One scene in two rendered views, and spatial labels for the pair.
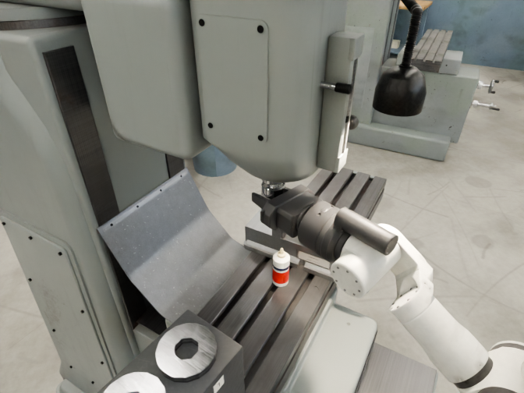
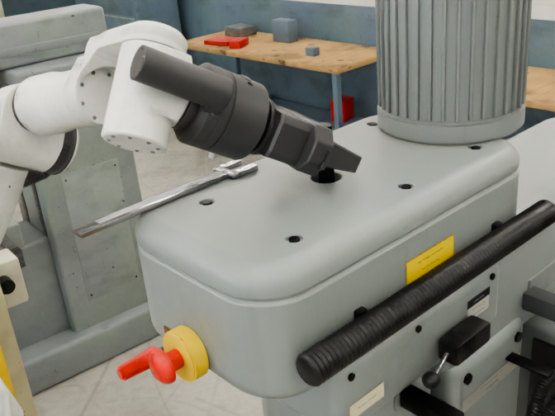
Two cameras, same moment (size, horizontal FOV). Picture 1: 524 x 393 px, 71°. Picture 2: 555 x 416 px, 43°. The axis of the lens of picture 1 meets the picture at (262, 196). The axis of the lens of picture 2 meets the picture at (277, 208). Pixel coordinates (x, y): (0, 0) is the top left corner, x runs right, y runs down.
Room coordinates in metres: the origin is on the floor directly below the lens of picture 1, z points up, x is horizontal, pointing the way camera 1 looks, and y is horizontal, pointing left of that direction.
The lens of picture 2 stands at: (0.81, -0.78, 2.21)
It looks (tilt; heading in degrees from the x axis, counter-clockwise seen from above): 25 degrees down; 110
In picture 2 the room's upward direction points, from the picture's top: 5 degrees counter-clockwise
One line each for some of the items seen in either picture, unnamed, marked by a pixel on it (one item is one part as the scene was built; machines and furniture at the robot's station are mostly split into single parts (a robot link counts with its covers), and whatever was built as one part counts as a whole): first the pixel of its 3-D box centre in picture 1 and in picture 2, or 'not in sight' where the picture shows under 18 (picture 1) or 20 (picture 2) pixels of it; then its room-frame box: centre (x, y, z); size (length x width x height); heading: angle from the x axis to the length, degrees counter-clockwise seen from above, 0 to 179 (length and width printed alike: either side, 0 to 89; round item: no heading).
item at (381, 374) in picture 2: not in sight; (357, 309); (0.62, 0.01, 1.68); 0.34 x 0.24 x 0.10; 60
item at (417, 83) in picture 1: (401, 86); not in sight; (0.54, -0.20, 1.48); 0.07 x 0.07 x 0.06
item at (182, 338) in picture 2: not in sight; (185, 353); (0.49, -0.22, 1.76); 0.06 x 0.02 x 0.06; 150
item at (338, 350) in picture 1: (270, 327); not in sight; (0.60, -0.02, 0.82); 0.50 x 0.35 x 0.12; 60
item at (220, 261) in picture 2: not in sight; (338, 231); (0.61, -0.01, 1.81); 0.47 x 0.26 x 0.16; 60
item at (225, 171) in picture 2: not in sight; (169, 195); (0.44, -0.11, 1.89); 0.24 x 0.04 x 0.01; 62
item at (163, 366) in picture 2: not in sight; (168, 363); (0.48, -0.24, 1.76); 0.04 x 0.03 x 0.04; 150
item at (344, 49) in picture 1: (338, 107); not in sight; (0.55, -0.12, 1.44); 0.04 x 0.04 x 0.21; 60
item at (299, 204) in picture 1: (306, 219); not in sight; (0.53, -0.08, 1.23); 0.13 x 0.12 x 0.10; 131
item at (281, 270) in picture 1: (281, 265); not in sight; (0.63, -0.05, 1.01); 0.04 x 0.04 x 0.11
